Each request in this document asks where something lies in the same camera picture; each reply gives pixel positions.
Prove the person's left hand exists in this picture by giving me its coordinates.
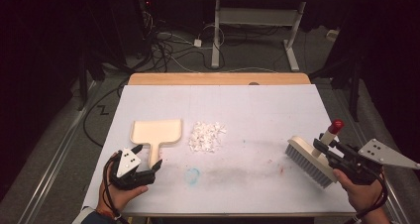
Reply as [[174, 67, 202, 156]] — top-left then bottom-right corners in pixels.
[[97, 153, 150, 216]]

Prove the metal floor rail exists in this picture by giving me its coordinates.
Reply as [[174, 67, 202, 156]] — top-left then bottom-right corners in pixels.
[[15, 80, 99, 224]]

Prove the white metal desk frame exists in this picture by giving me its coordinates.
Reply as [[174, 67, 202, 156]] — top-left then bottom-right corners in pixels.
[[197, 0, 352, 72]]

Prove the black floor cable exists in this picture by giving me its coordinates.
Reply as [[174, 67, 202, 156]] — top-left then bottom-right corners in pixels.
[[82, 79, 131, 149]]

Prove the tangle of floor cables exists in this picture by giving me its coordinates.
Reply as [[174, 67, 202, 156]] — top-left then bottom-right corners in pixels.
[[138, 9, 229, 74]]

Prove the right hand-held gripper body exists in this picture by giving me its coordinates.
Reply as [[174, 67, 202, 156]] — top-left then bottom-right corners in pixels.
[[326, 138, 420, 186]]

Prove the dark metal stand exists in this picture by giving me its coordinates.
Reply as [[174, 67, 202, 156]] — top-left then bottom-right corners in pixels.
[[76, 49, 91, 112]]

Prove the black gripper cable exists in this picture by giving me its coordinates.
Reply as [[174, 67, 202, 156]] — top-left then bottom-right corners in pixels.
[[343, 172, 390, 224], [101, 158, 131, 224]]

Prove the cream plastic dustpan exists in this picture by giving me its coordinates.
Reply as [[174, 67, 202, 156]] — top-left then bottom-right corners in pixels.
[[129, 118, 183, 169]]

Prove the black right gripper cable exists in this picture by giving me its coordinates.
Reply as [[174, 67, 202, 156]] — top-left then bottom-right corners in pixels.
[[343, 172, 390, 224]]

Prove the white power strip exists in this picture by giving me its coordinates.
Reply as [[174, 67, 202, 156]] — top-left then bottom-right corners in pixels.
[[326, 29, 341, 42]]

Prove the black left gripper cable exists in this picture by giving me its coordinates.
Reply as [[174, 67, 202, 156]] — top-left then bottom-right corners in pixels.
[[101, 158, 131, 224]]

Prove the pile of white paper scraps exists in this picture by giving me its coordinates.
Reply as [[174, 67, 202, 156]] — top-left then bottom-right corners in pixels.
[[187, 120, 228, 154]]

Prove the person's right hand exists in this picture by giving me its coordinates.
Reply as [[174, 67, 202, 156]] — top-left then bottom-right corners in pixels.
[[332, 169, 386, 216]]

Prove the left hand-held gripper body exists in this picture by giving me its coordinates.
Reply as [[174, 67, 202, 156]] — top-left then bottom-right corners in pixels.
[[109, 148, 157, 190]]

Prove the white brush with red-tipped handle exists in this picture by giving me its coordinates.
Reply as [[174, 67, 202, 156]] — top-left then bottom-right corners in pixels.
[[284, 119, 346, 189]]

